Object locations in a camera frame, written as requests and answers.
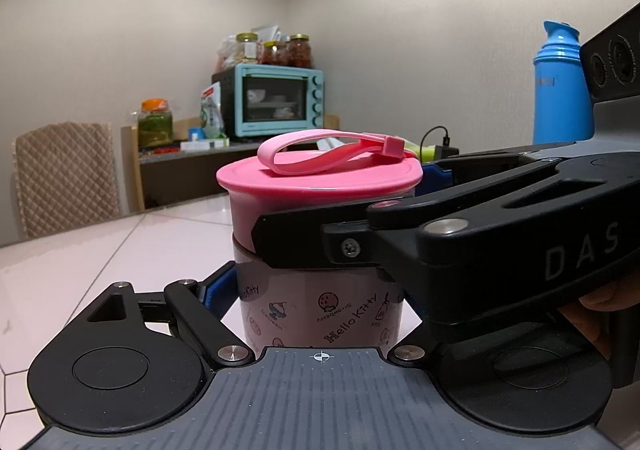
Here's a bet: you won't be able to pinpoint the white green snack package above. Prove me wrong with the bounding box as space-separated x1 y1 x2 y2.
199 84 227 138

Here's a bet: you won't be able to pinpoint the white paper bag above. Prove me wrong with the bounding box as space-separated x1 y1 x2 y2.
250 22 286 43

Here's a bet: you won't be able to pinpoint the pink bottle cap with strap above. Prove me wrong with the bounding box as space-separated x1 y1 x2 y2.
216 128 425 256

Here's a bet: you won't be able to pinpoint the pink printed steel bottle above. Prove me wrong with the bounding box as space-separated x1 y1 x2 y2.
231 234 412 356

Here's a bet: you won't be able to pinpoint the flat white box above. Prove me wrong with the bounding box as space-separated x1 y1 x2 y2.
180 139 230 152

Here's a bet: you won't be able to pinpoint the blue thermos flask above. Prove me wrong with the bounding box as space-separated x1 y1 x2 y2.
531 20 596 146

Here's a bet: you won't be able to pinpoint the black charger with cable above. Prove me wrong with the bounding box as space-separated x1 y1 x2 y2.
419 125 461 163

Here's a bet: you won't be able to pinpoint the tall glass jar red contents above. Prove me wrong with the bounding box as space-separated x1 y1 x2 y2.
287 34 313 69

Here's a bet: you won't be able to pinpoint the green pickle jar orange lid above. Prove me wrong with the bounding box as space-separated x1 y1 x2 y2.
136 98 175 148

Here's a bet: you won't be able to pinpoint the glass jar with pale contents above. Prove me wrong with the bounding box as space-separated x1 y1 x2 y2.
235 32 259 65

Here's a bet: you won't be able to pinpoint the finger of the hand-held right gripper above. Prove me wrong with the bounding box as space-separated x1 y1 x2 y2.
417 151 562 197
253 162 627 272

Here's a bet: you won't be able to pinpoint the teal toaster oven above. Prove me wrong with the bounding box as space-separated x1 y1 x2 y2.
211 63 325 140

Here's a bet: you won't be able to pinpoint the beige quilted chair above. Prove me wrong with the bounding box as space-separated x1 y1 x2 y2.
11 121 121 240

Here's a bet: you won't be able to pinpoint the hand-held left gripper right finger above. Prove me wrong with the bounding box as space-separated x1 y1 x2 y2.
389 324 452 372

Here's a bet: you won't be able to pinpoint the wooden side shelf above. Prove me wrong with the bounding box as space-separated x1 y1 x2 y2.
120 114 341 211

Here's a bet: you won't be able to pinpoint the person's right hand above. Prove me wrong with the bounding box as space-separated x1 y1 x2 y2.
556 292 615 362

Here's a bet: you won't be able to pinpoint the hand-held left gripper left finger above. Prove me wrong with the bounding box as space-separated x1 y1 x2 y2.
87 264 256 367

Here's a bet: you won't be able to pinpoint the small glass jar red contents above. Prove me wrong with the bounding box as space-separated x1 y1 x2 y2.
261 41 289 67

